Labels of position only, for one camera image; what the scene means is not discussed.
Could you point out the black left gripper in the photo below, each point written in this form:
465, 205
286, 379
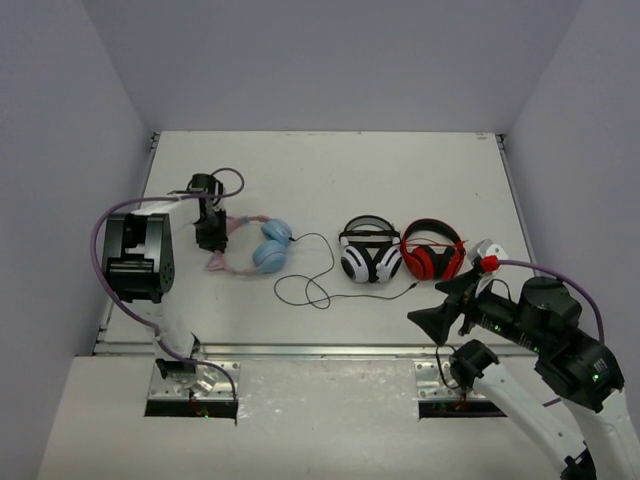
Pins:
210, 237

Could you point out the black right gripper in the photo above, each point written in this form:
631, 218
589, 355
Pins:
436, 320

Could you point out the pink and blue cat-ear headphones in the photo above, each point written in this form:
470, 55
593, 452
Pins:
268, 258

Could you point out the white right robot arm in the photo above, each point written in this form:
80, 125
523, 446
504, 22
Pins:
580, 369

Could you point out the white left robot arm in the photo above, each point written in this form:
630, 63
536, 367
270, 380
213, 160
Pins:
132, 254

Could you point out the red and black headphones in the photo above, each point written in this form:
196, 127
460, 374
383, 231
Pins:
433, 260

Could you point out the white and black headphones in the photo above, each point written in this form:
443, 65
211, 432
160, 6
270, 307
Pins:
370, 249

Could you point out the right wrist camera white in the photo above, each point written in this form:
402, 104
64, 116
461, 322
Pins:
487, 255

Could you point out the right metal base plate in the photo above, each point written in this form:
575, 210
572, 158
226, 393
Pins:
436, 385

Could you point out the metal base plate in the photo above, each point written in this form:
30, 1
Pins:
200, 382
436, 385

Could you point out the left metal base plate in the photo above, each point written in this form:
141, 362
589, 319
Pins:
200, 382

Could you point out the metal table edge rail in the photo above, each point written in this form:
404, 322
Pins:
255, 350

